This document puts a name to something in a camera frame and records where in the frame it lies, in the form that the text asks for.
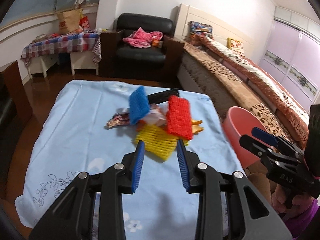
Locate pink clothes on armchair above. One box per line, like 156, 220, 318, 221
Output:
123, 27, 163, 48

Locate yellow foam fruit net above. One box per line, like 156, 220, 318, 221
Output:
133, 124, 180, 161

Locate black leather armchair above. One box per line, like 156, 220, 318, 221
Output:
99, 13, 184, 84

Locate red foam fruit net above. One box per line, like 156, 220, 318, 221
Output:
167, 95, 193, 140

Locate yellow floral pillow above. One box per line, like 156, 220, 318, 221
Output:
227, 37, 245, 56

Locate person's right hand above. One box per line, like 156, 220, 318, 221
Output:
271, 185, 315, 217

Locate pink white bag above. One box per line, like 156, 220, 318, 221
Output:
142, 103, 168, 127

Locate white bed headboard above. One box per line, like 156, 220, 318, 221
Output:
174, 3, 254, 58

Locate snack wrapper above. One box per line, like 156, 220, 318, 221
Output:
106, 108, 130, 129

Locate black foam fruit net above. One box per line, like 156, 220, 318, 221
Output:
147, 88, 180, 105

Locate colourful cartoon pillow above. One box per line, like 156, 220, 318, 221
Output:
189, 21, 213, 39

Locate bed with brown blanket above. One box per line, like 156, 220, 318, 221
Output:
173, 3, 311, 145

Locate blue foam fruit net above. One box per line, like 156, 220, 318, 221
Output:
129, 86, 150, 125

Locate orange peel piece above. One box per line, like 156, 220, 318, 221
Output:
191, 125, 204, 135
191, 119, 202, 126

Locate floral quilt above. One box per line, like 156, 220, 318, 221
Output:
196, 35, 309, 145

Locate light blue tablecloth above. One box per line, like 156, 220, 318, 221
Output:
14, 80, 245, 240

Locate plaid tablecloth side table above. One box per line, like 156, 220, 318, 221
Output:
21, 30, 100, 77

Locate pink plastic trash bucket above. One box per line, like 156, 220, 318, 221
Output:
222, 106, 267, 169

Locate brown paper bag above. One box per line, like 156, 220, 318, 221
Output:
57, 9, 82, 34

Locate orange box on armchair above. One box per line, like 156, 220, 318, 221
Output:
151, 40, 163, 48

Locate red gift bag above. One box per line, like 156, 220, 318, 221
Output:
79, 16, 91, 30

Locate purple wardrobe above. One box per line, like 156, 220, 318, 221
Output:
259, 7, 319, 111

